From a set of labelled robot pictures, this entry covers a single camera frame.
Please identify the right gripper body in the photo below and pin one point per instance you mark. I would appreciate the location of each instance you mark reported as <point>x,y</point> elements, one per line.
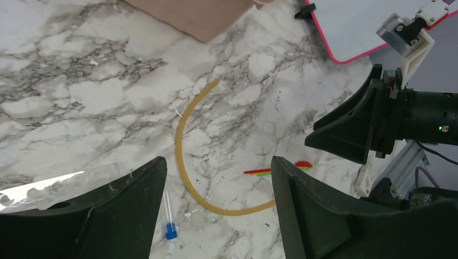
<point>393,110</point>

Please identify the white plastic lid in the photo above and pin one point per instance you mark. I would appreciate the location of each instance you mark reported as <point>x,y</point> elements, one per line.
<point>46,193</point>

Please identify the blue capped test tube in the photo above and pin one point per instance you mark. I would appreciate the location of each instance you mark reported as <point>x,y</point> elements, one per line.
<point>170,226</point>

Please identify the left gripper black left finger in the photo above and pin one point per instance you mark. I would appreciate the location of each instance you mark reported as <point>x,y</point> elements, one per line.
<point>116,220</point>

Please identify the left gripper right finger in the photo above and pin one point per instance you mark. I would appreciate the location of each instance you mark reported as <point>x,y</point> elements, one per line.
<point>319,221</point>

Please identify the pink framed whiteboard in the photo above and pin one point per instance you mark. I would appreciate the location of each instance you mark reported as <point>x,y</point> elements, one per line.
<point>348,28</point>

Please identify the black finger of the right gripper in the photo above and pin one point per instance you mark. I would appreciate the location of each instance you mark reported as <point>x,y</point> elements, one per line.
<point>348,130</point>

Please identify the pink plastic bin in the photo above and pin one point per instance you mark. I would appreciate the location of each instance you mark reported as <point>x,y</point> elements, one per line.
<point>202,19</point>

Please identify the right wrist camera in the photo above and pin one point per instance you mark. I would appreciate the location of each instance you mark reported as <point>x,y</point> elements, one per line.
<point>408,37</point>

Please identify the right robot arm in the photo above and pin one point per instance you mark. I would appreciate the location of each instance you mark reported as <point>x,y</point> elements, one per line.
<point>380,113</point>

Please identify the amber rubber tubing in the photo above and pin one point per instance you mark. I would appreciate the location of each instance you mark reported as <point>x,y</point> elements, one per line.
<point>178,150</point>

